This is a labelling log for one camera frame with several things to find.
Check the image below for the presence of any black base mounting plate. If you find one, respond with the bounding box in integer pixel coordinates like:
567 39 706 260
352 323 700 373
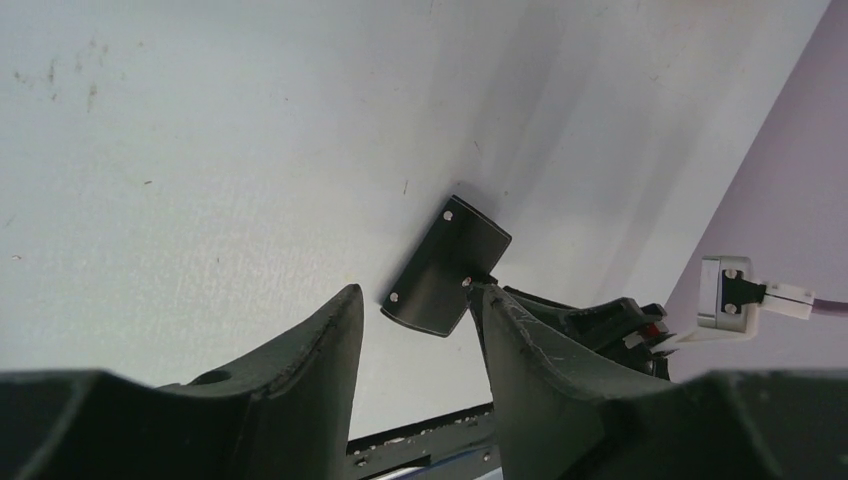
342 403 501 479

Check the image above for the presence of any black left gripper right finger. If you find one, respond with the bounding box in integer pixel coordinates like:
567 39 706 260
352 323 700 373
468 284 847 479

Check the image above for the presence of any black leather card holder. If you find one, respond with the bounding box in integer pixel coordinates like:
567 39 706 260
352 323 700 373
380 195 512 338

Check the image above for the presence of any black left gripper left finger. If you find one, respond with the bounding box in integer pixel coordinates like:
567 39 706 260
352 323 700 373
1 284 364 479

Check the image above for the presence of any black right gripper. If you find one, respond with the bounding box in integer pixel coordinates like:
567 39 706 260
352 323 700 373
505 287 672 380

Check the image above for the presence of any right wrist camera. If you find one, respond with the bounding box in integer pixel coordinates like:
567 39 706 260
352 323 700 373
670 256 815 348

